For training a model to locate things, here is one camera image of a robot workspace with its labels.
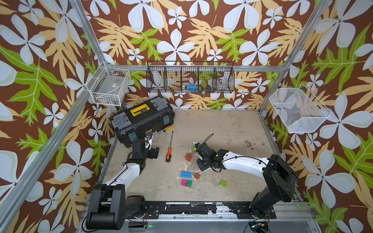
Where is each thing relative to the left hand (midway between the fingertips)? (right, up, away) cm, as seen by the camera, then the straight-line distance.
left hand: (149, 143), depth 91 cm
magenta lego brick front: (+23, -22, -9) cm, 32 cm away
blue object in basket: (+28, +36, +1) cm, 45 cm away
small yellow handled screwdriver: (+9, +9, +17) cm, 21 cm away
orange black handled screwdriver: (+12, -8, 0) cm, 15 cm away
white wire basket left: (-23, +36, -5) cm, 43 cm away
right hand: (+32, -11, -2) cm, 34 cm away
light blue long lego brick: (+24, -18, -5) cm, 30 cm away
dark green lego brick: (+25, -22, -8) cm, 35 cm away
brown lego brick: (+25, -8, 0) cm, 26 cm away
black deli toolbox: (+2, +18, +4) cm, 19 cm away
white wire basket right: (+89, +20, -9) cm, 92 cm away
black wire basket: (+26, +45, +7) cm, 53 cm away
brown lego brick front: (+30, -18, -7) cm, 36 cm away
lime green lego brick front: (+45, -22, -9) cm, 51 cm away
